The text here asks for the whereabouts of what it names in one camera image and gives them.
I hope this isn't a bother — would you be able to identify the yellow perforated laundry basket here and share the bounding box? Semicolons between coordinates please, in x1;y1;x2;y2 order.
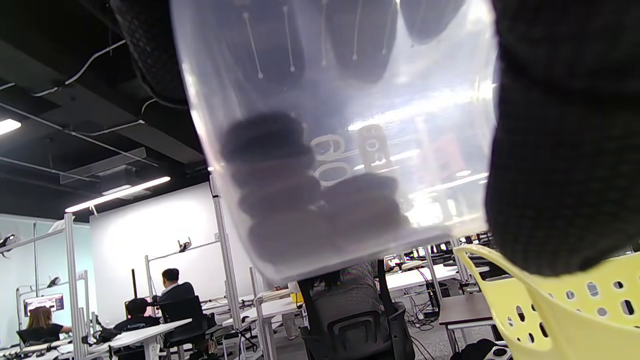
452;243;640;360

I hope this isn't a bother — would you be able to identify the white cart with brown top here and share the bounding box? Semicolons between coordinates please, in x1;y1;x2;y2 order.
438;292;497;353

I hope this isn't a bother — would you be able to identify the person's left hand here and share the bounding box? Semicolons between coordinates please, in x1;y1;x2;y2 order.
110;0;640;277

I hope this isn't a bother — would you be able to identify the white ceiling light strip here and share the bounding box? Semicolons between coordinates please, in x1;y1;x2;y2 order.
64;175;172;214

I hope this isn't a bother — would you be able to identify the clear plastic measuring container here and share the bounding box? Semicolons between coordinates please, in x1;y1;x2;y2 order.
169;0;502;287

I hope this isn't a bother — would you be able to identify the black office chair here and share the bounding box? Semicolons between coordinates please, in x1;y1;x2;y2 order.
297;259;417;360

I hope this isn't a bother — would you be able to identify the pile of black Go stones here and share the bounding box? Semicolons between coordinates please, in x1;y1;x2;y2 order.
219;112;412;267

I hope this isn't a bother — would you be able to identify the white desk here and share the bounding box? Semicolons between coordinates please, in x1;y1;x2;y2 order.
0;318;194;360

